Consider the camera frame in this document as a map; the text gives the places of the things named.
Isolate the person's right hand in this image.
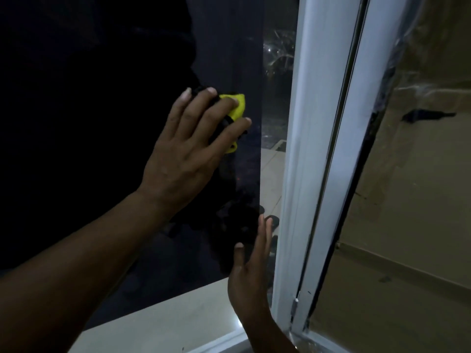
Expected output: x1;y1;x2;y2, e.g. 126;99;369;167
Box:
227;214;275;318

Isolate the person's left hand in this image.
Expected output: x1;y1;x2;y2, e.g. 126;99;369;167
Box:
136;87;253;219

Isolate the yellow and black squeegee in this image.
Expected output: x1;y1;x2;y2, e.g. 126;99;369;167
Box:
193;86;248;155

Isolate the person's left forearm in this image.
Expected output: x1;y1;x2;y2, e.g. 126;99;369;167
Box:
0;190;174;353

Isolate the person's right forearm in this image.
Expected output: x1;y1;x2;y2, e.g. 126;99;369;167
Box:
238;308;299;353

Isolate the clear window glass pane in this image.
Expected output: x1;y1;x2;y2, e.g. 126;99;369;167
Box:
259;0;300;303

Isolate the dark window tint film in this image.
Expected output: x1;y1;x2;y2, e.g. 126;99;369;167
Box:
0;0;265;331

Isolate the outdoor plant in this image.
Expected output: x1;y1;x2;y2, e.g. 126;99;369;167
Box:
263;28;296;72

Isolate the white window sill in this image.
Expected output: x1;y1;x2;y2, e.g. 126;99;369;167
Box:
68;277;252;353

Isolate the reflective sash glass pane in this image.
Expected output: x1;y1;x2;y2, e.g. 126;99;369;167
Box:
308;0;471;353

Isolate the black tape scrap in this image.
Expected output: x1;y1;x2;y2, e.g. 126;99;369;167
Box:
400;110;457;124

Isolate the white window sash frame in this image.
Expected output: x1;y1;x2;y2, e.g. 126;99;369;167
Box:
290;0;410;353

